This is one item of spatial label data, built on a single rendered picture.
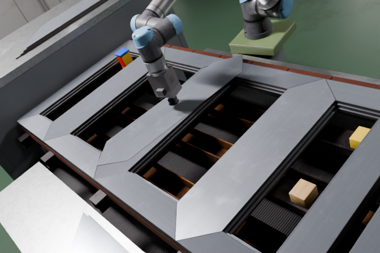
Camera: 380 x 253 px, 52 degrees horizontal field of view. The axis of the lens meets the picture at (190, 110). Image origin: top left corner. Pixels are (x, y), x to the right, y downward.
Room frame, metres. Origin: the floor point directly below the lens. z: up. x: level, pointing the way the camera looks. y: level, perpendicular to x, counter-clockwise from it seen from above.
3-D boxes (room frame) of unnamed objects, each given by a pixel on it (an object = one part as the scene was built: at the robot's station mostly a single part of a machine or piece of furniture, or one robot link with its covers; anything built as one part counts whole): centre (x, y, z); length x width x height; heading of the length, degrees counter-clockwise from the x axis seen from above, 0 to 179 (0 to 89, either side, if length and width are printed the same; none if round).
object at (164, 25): (1.35, -0.03, 1.13); 0.11 x 0.11 x 0.08; 31
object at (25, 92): (2.03, 0.41, 0.51); 1.30 x 0.04 x 1.01; 120
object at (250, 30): (1.78, -0.49, 0.78); 0.15 x 0.15 x 0.10
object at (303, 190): (0.70, -0.19, 0.79); 0.06 x 0.05 x 0.04; 120
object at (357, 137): (0.79, -0.43, 0.79); 0.06 x 0.05 x 0.04; 120
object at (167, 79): (1.28, 0.05, 0.97); 0.10 x 0.09 x 0.16; 137
